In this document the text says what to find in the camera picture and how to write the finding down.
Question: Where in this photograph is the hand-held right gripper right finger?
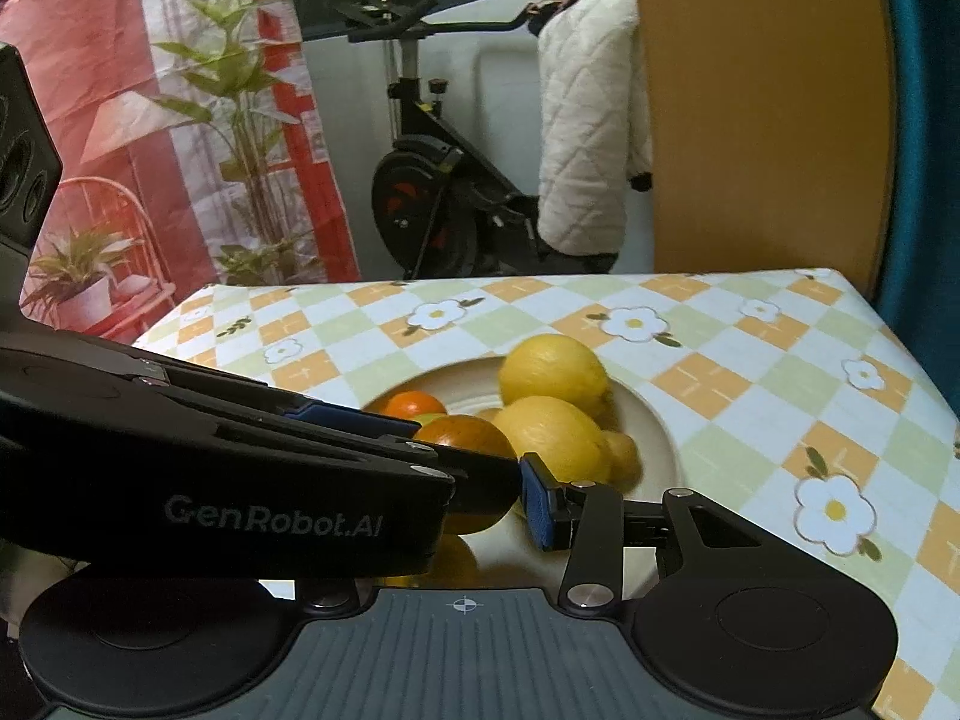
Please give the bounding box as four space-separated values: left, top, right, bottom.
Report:
520 454 781 614

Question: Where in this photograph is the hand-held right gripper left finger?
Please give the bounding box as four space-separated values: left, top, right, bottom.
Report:
300 581 372 614

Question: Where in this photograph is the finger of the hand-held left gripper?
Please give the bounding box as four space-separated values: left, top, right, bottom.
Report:
0 334 421 440
0 390 520 582

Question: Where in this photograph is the beige plate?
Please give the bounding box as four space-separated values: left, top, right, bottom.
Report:
360 360 683 601

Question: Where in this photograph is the large yellow lemon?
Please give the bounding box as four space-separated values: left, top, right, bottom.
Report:
491 395 614 522

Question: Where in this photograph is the bright orange mandarin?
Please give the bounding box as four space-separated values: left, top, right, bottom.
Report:
382 390 449 422

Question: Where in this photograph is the small yellow lemon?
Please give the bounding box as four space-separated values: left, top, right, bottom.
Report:
499 334 614 425

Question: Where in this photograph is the checkered flower tablecloth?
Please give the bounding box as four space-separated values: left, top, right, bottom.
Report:
131 266 960 720

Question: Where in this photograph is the black exercise bike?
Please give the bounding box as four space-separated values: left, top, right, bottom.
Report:
334 0 653 278

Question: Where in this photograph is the white quilted jacket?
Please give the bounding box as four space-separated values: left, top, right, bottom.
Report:
536 0 655 256

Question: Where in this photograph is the wooden board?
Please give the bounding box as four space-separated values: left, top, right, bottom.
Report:
626 0 901 297

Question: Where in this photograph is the blue curtain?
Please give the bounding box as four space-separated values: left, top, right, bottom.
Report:
874 0 960 421

